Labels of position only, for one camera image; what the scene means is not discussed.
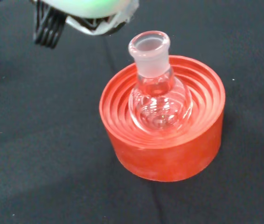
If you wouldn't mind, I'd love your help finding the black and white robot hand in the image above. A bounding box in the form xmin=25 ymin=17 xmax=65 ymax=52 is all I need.
xmin=29 ymin=0 xmax=140 ymax=49

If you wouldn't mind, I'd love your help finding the clear round-bottom flask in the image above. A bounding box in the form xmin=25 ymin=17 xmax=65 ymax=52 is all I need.
xmin=127 ymin=30 xmax=193 ymax=135

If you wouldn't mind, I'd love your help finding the red round flask stand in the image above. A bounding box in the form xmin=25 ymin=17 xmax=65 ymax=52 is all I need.
xmin=98 ymin=55 xmax=226 ymax=182

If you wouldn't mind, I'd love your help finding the black bench cloth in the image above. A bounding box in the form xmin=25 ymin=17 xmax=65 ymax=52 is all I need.
xmin=0 ymin=0 xmax=264 ymax=224

